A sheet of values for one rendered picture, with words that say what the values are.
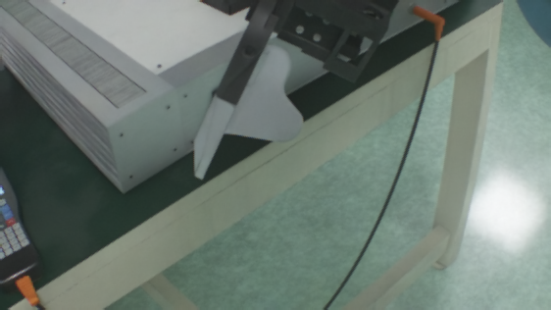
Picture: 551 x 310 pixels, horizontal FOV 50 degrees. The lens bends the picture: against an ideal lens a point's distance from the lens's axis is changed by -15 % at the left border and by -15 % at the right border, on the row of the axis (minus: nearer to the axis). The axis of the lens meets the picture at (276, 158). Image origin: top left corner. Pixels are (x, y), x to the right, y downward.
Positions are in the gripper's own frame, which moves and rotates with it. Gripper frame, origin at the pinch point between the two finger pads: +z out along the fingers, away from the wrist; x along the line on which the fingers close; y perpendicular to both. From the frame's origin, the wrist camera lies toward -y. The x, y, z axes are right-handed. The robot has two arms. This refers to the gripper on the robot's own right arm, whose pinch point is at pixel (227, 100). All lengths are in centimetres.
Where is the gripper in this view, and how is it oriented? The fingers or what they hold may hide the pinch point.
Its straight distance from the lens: 52.1
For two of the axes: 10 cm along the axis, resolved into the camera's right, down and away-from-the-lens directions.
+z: -3.5, 5.9, 7.2
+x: 2.3, -6.9, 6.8
